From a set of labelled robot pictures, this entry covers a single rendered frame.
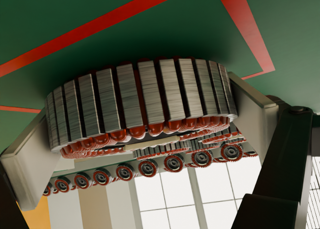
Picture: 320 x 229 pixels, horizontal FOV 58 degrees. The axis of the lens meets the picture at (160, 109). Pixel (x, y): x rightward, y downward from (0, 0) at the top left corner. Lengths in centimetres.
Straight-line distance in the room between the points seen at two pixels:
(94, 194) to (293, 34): 373
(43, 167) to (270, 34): 14
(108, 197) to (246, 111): 362
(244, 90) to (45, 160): 11
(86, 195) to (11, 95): 376
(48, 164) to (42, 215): 351
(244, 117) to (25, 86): 12
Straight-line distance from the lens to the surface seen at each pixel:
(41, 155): 17
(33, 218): 360
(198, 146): 81
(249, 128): 16
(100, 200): 381
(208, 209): 709
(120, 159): 157
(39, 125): 17
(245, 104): 16
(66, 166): 126
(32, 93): 18
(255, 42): 17
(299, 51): 21
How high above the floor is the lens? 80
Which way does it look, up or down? 11 degrees down
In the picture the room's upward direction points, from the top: 169 degrees clockwise
